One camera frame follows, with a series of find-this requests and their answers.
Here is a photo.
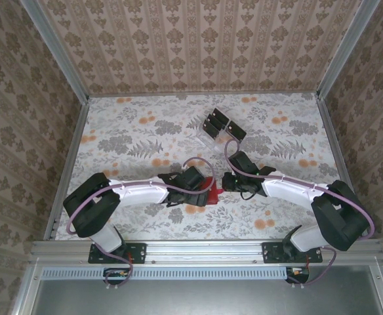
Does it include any red card holder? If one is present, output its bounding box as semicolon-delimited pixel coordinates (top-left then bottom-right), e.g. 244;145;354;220
196;175;224;207

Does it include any black credit card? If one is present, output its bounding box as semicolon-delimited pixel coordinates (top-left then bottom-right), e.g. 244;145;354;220
202;117;225;138
206;113;227;131
226;120;247;141
212;107;231;125

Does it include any floral tablecloth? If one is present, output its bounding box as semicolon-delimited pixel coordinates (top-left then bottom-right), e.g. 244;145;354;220
52;93;359;241

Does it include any grey metal panel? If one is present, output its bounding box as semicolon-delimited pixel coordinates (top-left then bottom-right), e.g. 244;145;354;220
30;265;383;315

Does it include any black connector box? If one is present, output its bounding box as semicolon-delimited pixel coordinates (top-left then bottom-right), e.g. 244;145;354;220
102;267;130;285
285;266;310;285

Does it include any aluminium table edge rail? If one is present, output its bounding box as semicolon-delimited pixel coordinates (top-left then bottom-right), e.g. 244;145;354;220
30;238;383;263

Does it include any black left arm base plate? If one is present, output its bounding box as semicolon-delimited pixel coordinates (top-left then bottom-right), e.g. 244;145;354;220
88;241;147;265

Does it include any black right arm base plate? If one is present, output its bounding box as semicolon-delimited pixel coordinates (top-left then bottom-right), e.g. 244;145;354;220
262;241;324;265

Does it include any slotted cable duct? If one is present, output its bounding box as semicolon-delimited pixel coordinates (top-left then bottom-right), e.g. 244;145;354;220
41;266;291;280

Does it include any aluminium table side rail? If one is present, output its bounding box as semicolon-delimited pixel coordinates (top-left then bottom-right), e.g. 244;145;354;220
43;96;91;241
315;94;369;240

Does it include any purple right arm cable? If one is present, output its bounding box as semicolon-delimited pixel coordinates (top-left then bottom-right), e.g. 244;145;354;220
224;138;376;291

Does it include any aluminium frame post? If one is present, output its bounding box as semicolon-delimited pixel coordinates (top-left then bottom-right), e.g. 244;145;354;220
317;0;381;99
19;0;91;103

